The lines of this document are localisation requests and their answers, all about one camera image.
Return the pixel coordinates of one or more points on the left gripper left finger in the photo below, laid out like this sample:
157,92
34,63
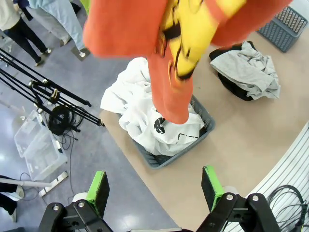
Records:
99,193

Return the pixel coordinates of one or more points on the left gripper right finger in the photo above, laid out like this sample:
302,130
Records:
211,186

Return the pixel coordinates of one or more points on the white printed t-shirt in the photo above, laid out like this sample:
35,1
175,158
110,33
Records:
135,116

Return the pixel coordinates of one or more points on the black trousers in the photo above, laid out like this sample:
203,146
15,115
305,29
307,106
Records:
231,85

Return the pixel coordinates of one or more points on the grey sweat shorts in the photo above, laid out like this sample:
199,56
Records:
251,72

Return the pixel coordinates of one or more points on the orange t-shirt yellow print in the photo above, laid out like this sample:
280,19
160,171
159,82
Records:
125,29

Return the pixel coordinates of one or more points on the white stand base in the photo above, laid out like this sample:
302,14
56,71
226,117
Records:
55,180

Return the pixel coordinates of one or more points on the grey plastic woven basket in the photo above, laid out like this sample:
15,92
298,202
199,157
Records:
282,31
207,125

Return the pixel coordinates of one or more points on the grey ribbed metal platform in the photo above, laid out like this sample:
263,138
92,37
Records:
285,169

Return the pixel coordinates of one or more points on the clear plastic storage box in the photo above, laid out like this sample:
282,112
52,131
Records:
36,147

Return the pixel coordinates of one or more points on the bystander leg white shoe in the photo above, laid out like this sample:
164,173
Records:
9,200

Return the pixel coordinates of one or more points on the mannequin in teal fleece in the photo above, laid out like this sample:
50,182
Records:
67,26

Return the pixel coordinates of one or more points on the mannequin in beige shirt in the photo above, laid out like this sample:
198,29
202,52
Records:
24,33

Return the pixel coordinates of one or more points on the black camera tripod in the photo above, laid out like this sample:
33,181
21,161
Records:
55,96

